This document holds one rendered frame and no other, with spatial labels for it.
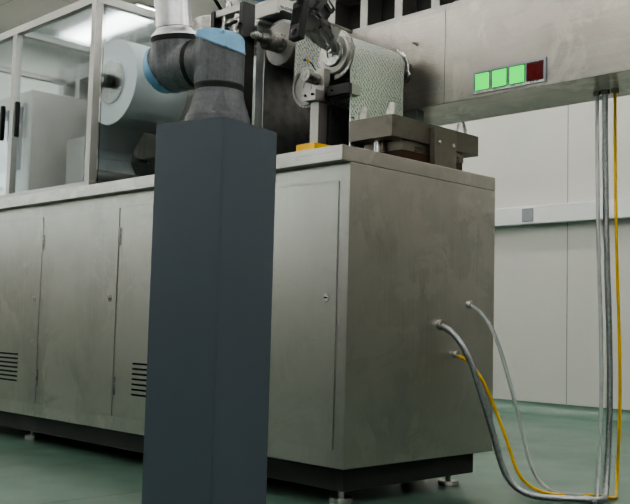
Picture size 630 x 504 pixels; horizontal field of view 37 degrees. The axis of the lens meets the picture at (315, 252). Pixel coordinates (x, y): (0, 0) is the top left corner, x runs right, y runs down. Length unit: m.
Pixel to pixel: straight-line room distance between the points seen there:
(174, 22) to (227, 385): 0.87
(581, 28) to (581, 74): 0.13
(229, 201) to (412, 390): 0.78
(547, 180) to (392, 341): 3.13
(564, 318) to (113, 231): 2.93
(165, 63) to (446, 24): 1.06
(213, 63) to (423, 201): 0.73
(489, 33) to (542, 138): 2.66
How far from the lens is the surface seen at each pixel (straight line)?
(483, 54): 2.94
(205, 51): 2.24
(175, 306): 2.13
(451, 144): 2.79
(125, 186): 3.10
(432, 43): 3.07
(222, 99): 2.20
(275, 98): 3.12
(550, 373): 5.43
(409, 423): 2.55
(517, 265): 5.55
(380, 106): 2.90
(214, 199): 2.09
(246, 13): 3.04
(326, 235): 2.42
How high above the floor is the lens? 0.45
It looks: 4 degrees up
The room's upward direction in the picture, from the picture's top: 2 degrees clockwise
